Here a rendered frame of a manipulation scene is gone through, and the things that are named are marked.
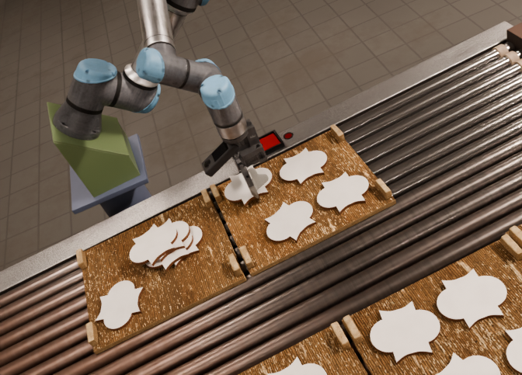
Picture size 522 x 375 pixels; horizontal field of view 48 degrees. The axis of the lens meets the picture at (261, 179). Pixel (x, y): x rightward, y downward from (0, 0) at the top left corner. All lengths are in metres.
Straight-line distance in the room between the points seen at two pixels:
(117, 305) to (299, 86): 2.29
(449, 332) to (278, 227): 0.50
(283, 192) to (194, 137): 1.94
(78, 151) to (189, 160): 1.53
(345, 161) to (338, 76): 1.95
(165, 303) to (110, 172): 0.61
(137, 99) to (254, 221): 0.60
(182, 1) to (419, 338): 1.10
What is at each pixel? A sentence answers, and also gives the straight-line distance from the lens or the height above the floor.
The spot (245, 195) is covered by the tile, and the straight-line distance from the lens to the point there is 1.58.
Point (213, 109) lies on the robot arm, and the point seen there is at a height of 1.28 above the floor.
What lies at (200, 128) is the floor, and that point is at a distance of 3.54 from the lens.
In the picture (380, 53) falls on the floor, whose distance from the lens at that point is 3.65.
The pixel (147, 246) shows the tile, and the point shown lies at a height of 0.98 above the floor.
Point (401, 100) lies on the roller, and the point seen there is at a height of 0.92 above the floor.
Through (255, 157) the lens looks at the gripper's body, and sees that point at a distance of 1.52.
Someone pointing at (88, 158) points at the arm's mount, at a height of 1.02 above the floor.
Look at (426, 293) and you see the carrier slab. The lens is 1.33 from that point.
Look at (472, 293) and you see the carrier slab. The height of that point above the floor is 0.95.
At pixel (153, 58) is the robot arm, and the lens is 1.39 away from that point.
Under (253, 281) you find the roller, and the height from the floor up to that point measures 0.91.
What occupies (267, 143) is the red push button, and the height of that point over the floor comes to 0.93.
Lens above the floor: 2.06
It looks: 43 degrees down
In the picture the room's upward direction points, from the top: 23 degrees counter-clockwise
